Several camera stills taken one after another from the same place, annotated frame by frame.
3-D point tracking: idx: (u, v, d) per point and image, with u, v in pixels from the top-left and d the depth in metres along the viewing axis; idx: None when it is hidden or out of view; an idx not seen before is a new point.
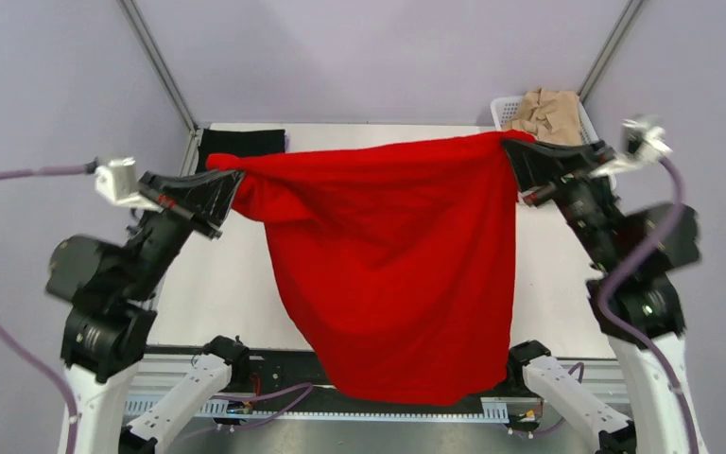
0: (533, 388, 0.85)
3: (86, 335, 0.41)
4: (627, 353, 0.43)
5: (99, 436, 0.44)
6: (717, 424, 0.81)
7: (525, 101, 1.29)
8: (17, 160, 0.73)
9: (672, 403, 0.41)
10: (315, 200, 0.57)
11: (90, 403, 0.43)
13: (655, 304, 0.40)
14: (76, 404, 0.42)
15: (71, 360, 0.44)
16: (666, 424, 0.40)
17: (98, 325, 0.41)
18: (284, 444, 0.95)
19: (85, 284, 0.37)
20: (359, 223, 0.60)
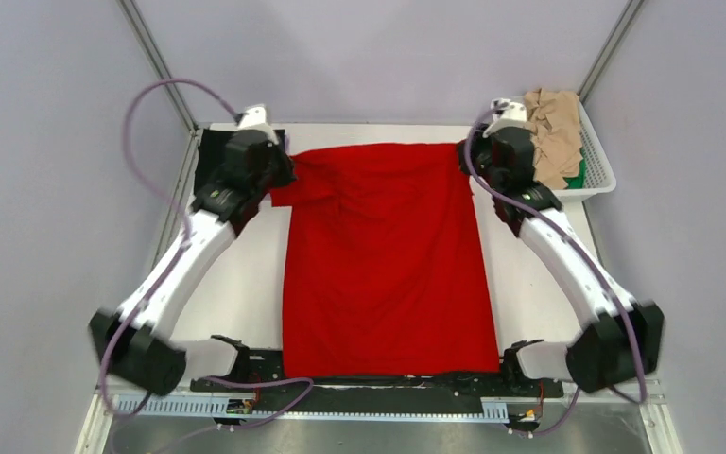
0: (534, 375, 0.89)
3: (217, 196, 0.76)
4: (527, 228, 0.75)
5: (185, 282, 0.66)
6: (717, 423, 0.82)
7: (525, 101, 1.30)
8: (17, 162, 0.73)
9: (572, 254, 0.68)
10: (339, 183, 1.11)
11: (163, 297, 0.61)
13: (534, 195, 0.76)
14: (152, 294, 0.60)
15: (197, 208, 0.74)
16: (589, 288, 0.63)
17: (228, 193, 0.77)
18: (284, 444, 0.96)
19: (241, 153, 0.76)
20: (370, 202, 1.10)
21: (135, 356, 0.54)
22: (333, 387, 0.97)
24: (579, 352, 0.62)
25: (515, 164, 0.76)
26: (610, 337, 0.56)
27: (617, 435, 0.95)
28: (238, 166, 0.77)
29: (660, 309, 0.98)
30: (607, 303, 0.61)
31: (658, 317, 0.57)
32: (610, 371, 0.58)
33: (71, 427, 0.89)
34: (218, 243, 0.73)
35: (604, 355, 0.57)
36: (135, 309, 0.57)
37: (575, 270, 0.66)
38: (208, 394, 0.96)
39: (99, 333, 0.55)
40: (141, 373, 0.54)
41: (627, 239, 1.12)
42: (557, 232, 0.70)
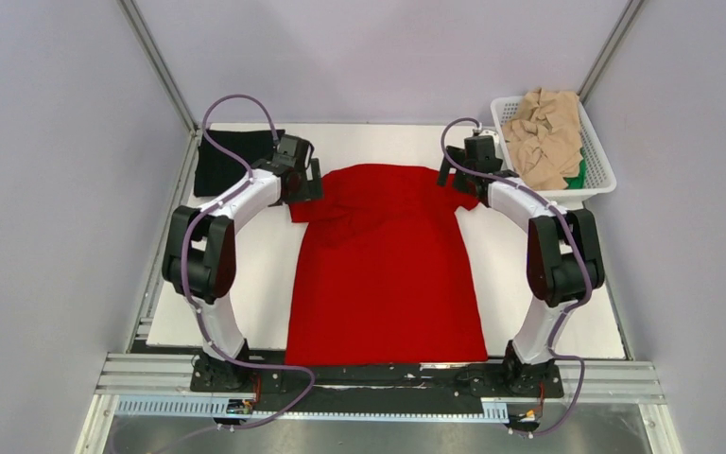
0: (531, 358, 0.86)
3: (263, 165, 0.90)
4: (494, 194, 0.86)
5: (248, 205, 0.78)
6: (716, 423, 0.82)
7: (526, 101, 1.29)
8: (17, 163, 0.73)
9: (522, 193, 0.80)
10: (358, 193, 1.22)
11: (232, 206, 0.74)
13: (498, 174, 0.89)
14: (227, 201, 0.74)
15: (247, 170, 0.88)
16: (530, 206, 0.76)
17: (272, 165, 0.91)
18: (284, 444, 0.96)
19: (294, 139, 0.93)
20: (386, 207, 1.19)
21: (212, 240, 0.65)
22: (333, 387, 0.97)
24: (535, 266, 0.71)
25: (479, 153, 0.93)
26: (548, 233, 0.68)
27: (616, 435, 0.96)
28: (288, 152, 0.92)
29: (659, 310, 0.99)
30: (546, 213, 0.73)
31: (587, 215, 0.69)
32: (554, 257, 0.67)
33: (72, 427, 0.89)
34: (267, 194, 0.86)
35: (548, 252, 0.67)
36: (216, 204, 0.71)
37: (523, 200, 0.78)
38: (208, 394, 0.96)
39: (181, 222, 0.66)
40: (214, 261, 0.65)
41: (626, 239, 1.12)
42: (511, 184, 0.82)
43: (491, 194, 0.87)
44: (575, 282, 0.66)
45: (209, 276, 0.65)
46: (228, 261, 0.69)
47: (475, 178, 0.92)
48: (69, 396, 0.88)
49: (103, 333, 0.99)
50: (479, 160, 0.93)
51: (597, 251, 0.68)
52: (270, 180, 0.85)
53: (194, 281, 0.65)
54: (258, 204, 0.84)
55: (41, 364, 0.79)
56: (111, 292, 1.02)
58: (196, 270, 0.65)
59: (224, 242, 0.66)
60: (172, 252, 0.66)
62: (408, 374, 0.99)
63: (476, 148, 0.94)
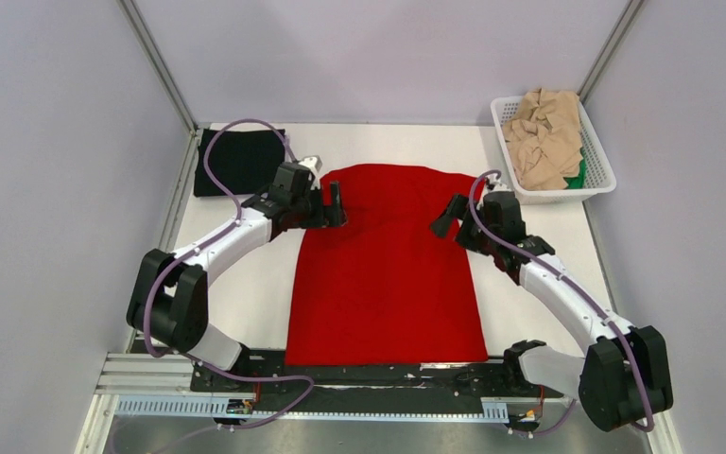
0: (535, 379, 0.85)
3: (262, 201, 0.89)
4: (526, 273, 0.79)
5: (230, 251, 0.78)
6: (717, 424, 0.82)
7: (526, 100, 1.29)
8: (16, 161, 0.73)
9: (565, 288, 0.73)
10: (365, 197, 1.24)
11: (210, 253, 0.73)
13: (527, 244, 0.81)
14: (204, 248, 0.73)
15: (248, 204, 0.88)
16: (583, 316, 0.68)
17: (271, 200, 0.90)
18: (283, 444, 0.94)
19: (293, 173, 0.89)
20: (390, 208, 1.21)
21: (178, 292, 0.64)
22: (333, 387, 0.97)
24: (590, 390, 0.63)
25: (504, 219, 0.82)
26: (614, 363, 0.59)
27: (619, 436, 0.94)
28: (285, 187, 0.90)
29: (660, 310, 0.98)
30: (606, 330, 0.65)
31: (651, 332, 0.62)
32: (619, 393, 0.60)
33: (72, 426, 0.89)
34: (255, 236, 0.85)
35: (614, 387, 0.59)
36: (190, 252, 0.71)
37: (571, 301, 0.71)
38: (209, 394, 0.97)
39: (151, 270, 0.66)
40: (178, 315, 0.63)
41: (626, 239, 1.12)
42: (552, 271, 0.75)
43: (522, 270, 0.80)
44: (638, 410, 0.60)
45: (173, 329, 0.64)
46: (199, 311, 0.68)
47: (503, 250, 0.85)
48: (67, 398, 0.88)
49: (102, 334, 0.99)
50: (504, 227, 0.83)
51: (667, 378, 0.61)
52: (260, 222, 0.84)
53: (159, 332, 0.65)
54: (244, 246, 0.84)
55: (39, 365, 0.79)
56: (110, 293, 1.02)
58: (162, 323, 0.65)
59: (191, 296, 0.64)
60: (139, 299, 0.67)
62: (408, 374, 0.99)
63: (500, 213, 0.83)
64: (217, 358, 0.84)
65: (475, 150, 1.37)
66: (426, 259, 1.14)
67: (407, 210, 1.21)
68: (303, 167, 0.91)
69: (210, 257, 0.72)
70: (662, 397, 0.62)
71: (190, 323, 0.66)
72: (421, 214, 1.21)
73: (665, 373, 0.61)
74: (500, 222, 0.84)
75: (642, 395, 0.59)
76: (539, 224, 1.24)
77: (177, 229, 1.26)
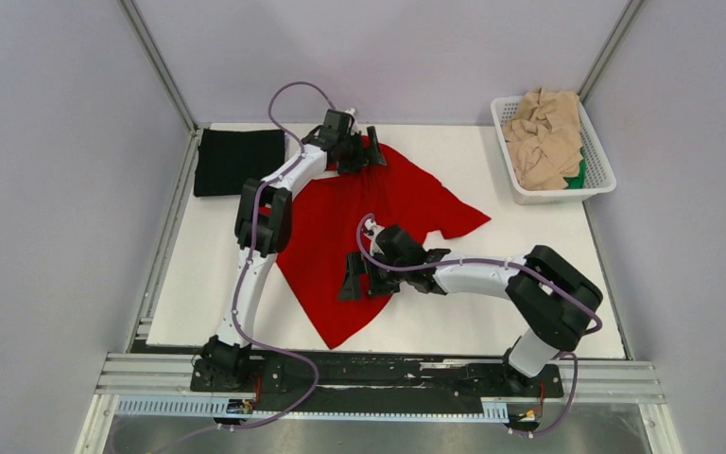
0: (536, 373, 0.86)
3: (317, 138, 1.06)
4: (444, 281, 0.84)
5: (301, 179, 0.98)
6: (715, 424, 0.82)
7: (525, 100, 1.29)
8: (17, 161, 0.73)
9: (474, 266, 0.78)
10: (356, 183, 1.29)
11: (288, 179, 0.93)
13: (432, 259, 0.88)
14: (284, 176, 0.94)
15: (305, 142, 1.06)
16: (491, 272, 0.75)
17: (323, 139, 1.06)
18: (284, 443, 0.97)
19: (339, 116, 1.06)
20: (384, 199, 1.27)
21: (274, 207, 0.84)
22: (333, 387, 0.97)
24: (538, 326, 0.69)
25: (402, 247, 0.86)
26: (531, 289, 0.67)
27: (615, 434, 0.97)
28: (333, 127, 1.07)
29: (659, 309, 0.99)
30: (509, 272, 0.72)
31: (543, 248, 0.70)
32: (554, 310, 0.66)
33: (73, 426, 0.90)
34: (317, 166, 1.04)
35: (544, 306, 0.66)
36: (277, 178, 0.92)
37: (477, 272, 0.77)
38: (208, 394, 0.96)
39: (250, 192, 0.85)
40: (277, 223, 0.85)
41: (626, 240, 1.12)
42: (455, 263, 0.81)
43: (441, 281, 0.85)
44: (580, 315, 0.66)
45: (270, 235, 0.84)
46: (287, 223, 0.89)
47: (414, 274, 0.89)
48: (68, 398, 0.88)
49: (102, 334, 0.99)
50: (406, 256, 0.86)
51: (579, 274, 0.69)
52: (319, 155, 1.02)
53: (260, 238, 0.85)
54: (309, 175, 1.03)
55: (40, 364, 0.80)
56: (110, 293, 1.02)
58: (263, 230, 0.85)
59: (283, 208, 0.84)
60: (244, 216, 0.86)
62: (408, 374, 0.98)
63: (396, 246, 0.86)
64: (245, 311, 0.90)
65: (475, 150, 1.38)
66: None
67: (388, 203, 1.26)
68: (345, 113, 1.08)
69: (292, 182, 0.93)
70: (590, 292, 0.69)
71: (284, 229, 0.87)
72: (407, 209, 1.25)
73: (573, 270, 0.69)
74: (401, 253, 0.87)
75: (570, 301, 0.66)
76: (539, 224, 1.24)
77: (177, 229, 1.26)
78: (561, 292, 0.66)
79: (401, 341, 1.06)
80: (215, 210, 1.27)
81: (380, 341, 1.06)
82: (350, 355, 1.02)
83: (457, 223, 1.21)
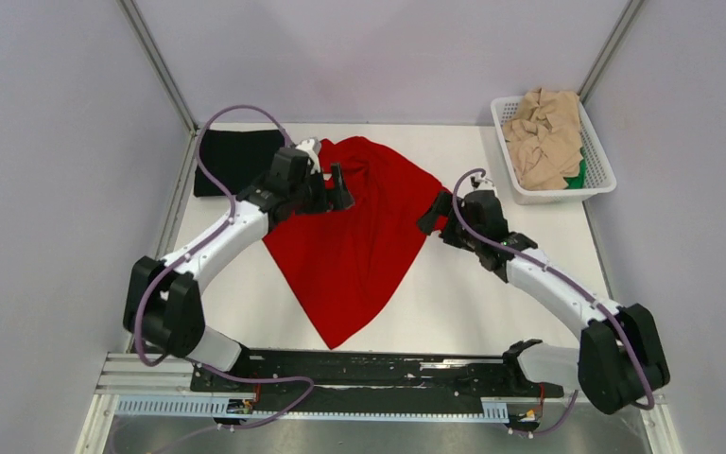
0: (536, 377, 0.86)
3: (260, 195, 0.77)
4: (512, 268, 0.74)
5: (224, 253, 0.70)
6: (717, 424, 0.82)
7: (526, 100, 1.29)
8: (18, 160, 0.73)
9: (554, 281, 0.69)
10: (355, 183, 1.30)
11: (202, 255, 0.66)
13: (513, 242, 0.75)
14: (196, 251, 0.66)
15: (242, 199, 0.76)
16: (571, 301, 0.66)
17: (269, 192, 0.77)
18: (284, 444, 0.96)
19: (292, 162, 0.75)
20: (371, 198, 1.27)
21: (171, 297, 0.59)
22: (334, 387, 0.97)
24: (589, 375, 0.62)
25: (486, 218, 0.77)
26: (608, 343, 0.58)
27: (618, 434, 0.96)
28: (282, 176, 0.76)
29: (660, 309, 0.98)
30: (596, 313, 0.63)
31: (642, 310, 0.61)
32: (616, 374, 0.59)
33: (72, 427, 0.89)
34: (254, 232, 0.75)
35: (612, 367, 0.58)
36: (180, 258, 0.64)
37: (559, 289, 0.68)
38: (209, 394, 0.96)
39: (141, 279, 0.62)
40: (171, 324, 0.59)
41: (626, 240, 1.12)
42: (536, 263, 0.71)
43: (511, 270, 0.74)
44: (637, 390, 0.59)
45: (166, 338, 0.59)
46: (193, 319, 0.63)
47: (486, 246, 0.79)
48: (66, 399, 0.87)
49: (102, 334, 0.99)
50: (487, 226, 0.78)
51: (659, 351, 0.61)
52: (255, 218, 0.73)
53: (152, 337, 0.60)
54: (242, 244, 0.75)
55: (40, 364, 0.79)
56: (109, 294, 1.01)
58: (153, 329, 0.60)
59: (184, 298, 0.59)
60: (132, 308, 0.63)
62: (408, 374, 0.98)
63: (483, 212, 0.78)
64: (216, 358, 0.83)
65: (475, 150, 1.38)
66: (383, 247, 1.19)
67: (374, 203, 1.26)
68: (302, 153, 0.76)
69: (208, 258, 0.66)
70: (658, 373, 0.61)
71: (182, 333, 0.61)
72: (408, 209, 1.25)
73: (659, 348, 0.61)
74: (482, 221, 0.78)
75: (639, 373, 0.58)
76: (539, 224, 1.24)
77: (177, 229, 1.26)
78: (635, 361, 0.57)
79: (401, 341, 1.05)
80: (214, 210, 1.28)
81: (380, 341, 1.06)
82: (350, 354, 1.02)
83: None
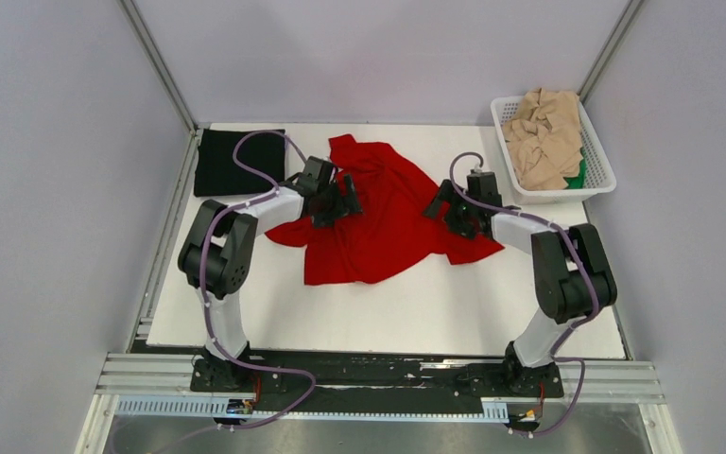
0: (530, 362, 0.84)
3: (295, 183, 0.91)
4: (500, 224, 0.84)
5: (269, 215, 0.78)
6: (717, 424, 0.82)
7: (526, 100, 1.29)
8: (17, 160, 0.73)
9: (524, 220, 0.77)
10: (365, 181, 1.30)
11: (256, 209, 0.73)
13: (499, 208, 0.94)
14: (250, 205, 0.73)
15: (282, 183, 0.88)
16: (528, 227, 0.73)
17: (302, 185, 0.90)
18: (284, 444, 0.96)
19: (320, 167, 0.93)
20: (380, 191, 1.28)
21: (233, 234, 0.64)
22: (333, 387, 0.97)
24: (540, 283, 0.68)
25: (482, 188, 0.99)
26: (551, 246, 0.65)
27: (616, 434, 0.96)
28: (313, 177, 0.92)
29: (659, 310, 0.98)
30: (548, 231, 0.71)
31: (591, 228, 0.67)
32: (559, 271, 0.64)
33: (71, 427, 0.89)
34: (288, 212, 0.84)
35: (554, 265, 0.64)
36: (242, 204, 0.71)
37: (524, 224, 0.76)
38: (208, 394, 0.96)
39: (206, 214, 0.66)
40: (233, 255, 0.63)
41: (626, 240, 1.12)
42: (513, 213, 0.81)
43: (495, 225, 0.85)
44: (582, 296, 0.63)
45: (225, 270, 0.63)
46: (246, 258, 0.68)
47: (479, 214, 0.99)
48: (66, 400, 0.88)
49: (102, 335, 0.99)
50: (482, 196, 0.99)
51: (605, 264, 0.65)
52: (295, 197, 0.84)
53: (209, 274, 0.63)
54: (278, 218, 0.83)
55: (40, 365, 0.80)
56: (109, 295, 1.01)
58: (213, 263, 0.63)
59: (245, 236, 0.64)
60: (193, 241, 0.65)
62: (408, 374, 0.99)
63: (479, 183, 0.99)
64: (227, 341, 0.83)
65: (475, 151, 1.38)
66: (390, 235, 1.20)
67: (386, 197, 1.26)
68: (327, 161, 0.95)
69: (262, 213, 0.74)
70: (608, 288, 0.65)
71: (238, 268, 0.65)
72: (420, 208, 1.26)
73: (605, 260, 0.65)
74: (479, 191, 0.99)
75: (583, 277, 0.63)
76: None
77: (177, 229, 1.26)
78: (579, 265, 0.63)
79: (401, 340, 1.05)
80: None
81: (380, 340, 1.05)
82: (350, 354, 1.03)
83: (481, 245, 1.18)
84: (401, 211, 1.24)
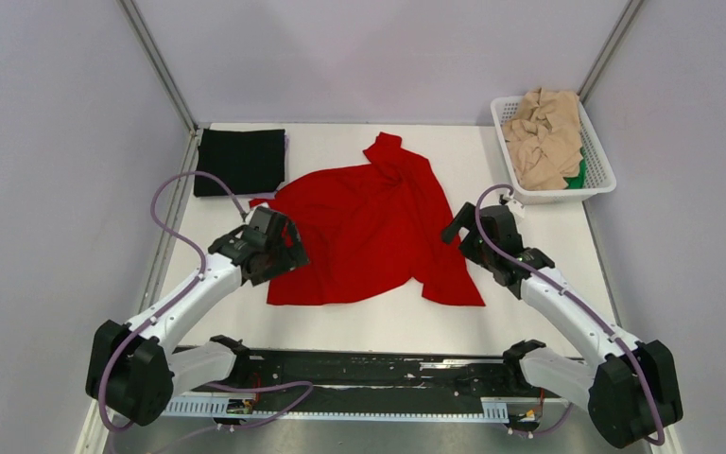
0: (535, 382, 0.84)
3: (234, 243, 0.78)
4: (530, 289, 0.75)
5: (190, 313, 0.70)
6: (717, 424, 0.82)
7: (526, 101, 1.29)
8: (17, 159, 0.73)
9: (577, 311, 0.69)
10: (380, 184, 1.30)
11: (169, 317, 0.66)
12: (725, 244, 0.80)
13: (527, 257, 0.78)
14: (161, 315, 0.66)
15: (214, 250, 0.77)
16: (589, 334, 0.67)
17: (244, 243, 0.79)
18: (284, 444, 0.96)
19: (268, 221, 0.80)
20: (384, 200, 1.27)
21: (136, 368, 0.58)
22: (333, 387, 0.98)
24: (598, 408, 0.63)
25: (499, 232, 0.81)
26: (623, 381, 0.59)
27: None
28: (259, 229, 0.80)
29: (659, 309, 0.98)
30: (613, 347, 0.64)
31: (662, 351, 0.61)
32: (629, 409, 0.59)
33: (71, 427, 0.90)
34: (224, 286, 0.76)
35: (625, 402, 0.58)
36: (145, 323, 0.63)
37: (579, 319, 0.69)
38: (209, 394, 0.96)
39: (103, 348, 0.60)
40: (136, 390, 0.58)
41: (626, 240, 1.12)
42: (554, 286, 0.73)
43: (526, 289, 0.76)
44: (648, 426, 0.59)
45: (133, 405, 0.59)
46: (160, 381, 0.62)
47: (501, 261, 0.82)
48: (66, 401, 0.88)
49: None
50: (501, 239, 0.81)
51: (676, 392, 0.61)
52: (228, 271, 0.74)
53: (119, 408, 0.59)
54: (214, 298, 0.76)
55: (40, 364, 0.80)
56: (109, 295, 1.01)
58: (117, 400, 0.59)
59: (147, 370, 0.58)
60: (95, 375, 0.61)
62: (408, 374, 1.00)
63: (496, 225, 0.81)
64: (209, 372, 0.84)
65: (475, 151, 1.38)
66: (373, 247, 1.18)
67: (391, 206, 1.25)
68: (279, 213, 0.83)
69: (177, 319, 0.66)
70: (671, 410, 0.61)
71: (150, 397, 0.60)
72: (424, 219, 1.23)
73: (675, 387, 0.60)
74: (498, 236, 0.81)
75: (652, 410, 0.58)
76: (539, 224, 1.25)
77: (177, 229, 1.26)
78: (649, 397, 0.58)
79: (399, 340, 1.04)
80: (215, 210, 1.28)
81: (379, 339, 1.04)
82: (350, 354, 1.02)
83: (462, 284, 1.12)
84: (396, 222, 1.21)
